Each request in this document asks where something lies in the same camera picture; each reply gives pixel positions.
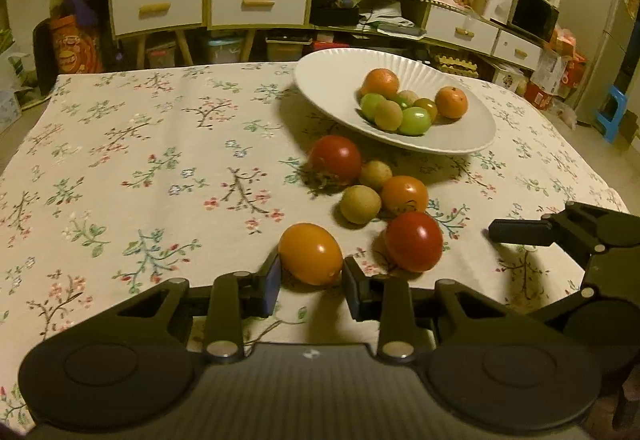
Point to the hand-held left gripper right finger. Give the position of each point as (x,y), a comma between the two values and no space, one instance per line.
(351,289)

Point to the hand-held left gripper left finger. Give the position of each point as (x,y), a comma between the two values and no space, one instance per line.
(274,287)

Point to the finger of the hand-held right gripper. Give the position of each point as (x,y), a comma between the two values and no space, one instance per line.
(560,311)
(520,231)

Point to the orange tomato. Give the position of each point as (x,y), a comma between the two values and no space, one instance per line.
(310,253)
(405,194)

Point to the red tomato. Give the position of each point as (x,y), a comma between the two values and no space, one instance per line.
(336,159)
(413,241)

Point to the small yellow plum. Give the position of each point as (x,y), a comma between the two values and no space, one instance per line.
(375,174)

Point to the tangerine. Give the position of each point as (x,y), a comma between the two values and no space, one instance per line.
(381,82)
(451,102)

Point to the olive green tomato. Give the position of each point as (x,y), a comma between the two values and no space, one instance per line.
(428,106)

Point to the white ribbed plate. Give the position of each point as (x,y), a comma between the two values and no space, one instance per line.
(330,85)

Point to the red printed carton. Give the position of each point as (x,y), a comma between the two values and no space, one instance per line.
(541,92)

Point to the blue plastic stool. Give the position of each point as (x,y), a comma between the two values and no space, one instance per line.
(612,112)

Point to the white carton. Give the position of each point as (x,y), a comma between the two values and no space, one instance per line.
(510,80)

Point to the floral tablecloth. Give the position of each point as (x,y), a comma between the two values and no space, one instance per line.
(150,170)

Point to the cardboard egg tray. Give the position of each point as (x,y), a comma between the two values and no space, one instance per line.
(456,62)

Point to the black microwave oven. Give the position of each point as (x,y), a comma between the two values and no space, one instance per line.
(532,15)

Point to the silver refrigerator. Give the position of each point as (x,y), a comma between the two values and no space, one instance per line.
(600,20)

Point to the low wooden cabinet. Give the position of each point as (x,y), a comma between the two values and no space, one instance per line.
(425,25)

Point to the clear plastic storage box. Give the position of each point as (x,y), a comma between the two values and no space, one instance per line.
(285,47)
(226,51)

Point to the black box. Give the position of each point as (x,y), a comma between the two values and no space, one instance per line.
(334,16)

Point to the orange printed bag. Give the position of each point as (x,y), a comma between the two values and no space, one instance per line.
(75,45)

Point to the blue white tissue box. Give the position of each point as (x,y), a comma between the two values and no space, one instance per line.
(7,110)

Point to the black panel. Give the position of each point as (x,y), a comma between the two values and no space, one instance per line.
(42,55)

